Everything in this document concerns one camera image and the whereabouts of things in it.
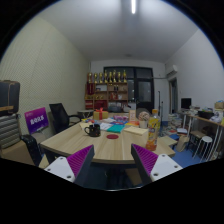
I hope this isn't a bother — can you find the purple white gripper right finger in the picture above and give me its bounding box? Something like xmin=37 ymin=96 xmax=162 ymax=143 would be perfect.
xmin=131 ymin=144 xmax=182 ymax=185

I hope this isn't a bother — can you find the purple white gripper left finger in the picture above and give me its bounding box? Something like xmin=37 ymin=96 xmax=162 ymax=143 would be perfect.
xmin=45 ymin=145 xmax=95 ymax=186

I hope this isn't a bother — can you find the wooden box on table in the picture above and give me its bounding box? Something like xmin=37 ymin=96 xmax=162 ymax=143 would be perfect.
xmin=122 ymin=126 xmax=148 ymax=147

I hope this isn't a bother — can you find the black mug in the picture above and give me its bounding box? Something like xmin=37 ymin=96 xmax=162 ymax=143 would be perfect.
xmin=84 ymin=124 xmax=101 ymax=137

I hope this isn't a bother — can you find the yellow drink bottle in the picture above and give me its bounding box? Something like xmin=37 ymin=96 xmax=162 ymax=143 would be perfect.
xmin=146 ymin=109 xmax=161 ymax=151

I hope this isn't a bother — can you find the red round coaster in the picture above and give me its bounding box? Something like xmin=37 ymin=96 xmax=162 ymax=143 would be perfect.
xmin=106 ymin=134 xmax=119 ymax=140

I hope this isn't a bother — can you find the black chair near left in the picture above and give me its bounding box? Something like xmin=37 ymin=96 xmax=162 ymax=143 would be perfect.
xmin=21 ymin=134 xmax=42 ymax=166

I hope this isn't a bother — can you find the teal book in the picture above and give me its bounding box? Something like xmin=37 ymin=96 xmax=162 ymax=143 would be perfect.
xmin=107 ymin=125 xmax=124 ymax=133

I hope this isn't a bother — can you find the black office chair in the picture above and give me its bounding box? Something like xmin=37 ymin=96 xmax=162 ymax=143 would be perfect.
xmin=49 ymin=103 xmax=81 ymax=133

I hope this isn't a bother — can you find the yellow gift box red ribbon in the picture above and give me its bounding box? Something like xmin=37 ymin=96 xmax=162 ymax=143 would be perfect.
xmin=93 ymin=108 xmax=108 ymax=120

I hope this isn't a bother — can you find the white round stool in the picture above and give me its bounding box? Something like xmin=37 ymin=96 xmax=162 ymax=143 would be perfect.
xmin=198 ymin=136 xmax=213 ymax=160

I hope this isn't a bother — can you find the purple sign board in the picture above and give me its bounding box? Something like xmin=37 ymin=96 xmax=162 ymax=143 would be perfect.
xmin=24 ymin=107 xmax=49 ymax=134

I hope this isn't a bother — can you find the computer monitor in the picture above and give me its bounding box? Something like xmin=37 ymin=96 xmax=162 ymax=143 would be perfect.
xmin=181 ymin=98 xmax=192 ymax=109

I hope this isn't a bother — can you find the grey striped cushion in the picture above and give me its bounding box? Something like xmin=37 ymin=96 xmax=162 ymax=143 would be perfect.
xmin=0 ymin=115 xmax=20 ymax=149

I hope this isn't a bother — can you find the side desk with clutter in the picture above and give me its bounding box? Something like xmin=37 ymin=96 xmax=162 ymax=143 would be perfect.
xmin=179 ymin=103 xmax=224 ymax=161

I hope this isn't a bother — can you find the wooden shelf with trophies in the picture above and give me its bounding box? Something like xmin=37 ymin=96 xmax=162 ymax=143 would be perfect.
xmin=85 ymin=70 xmax=128 ymax=111

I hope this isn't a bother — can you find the black suitcase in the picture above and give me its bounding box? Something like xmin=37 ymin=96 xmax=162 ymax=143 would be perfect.
xmin=0 ymin=80 xmax=20 ymax=116

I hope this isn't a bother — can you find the ceiling light tube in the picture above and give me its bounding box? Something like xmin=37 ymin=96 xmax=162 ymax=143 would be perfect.
xmin=131 ymin=0 xmax=137 ymax=14

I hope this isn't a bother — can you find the wall air conditioner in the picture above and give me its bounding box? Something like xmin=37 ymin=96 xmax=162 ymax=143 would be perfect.
xmin=166 ymin=65 xmax=178 ymax=77

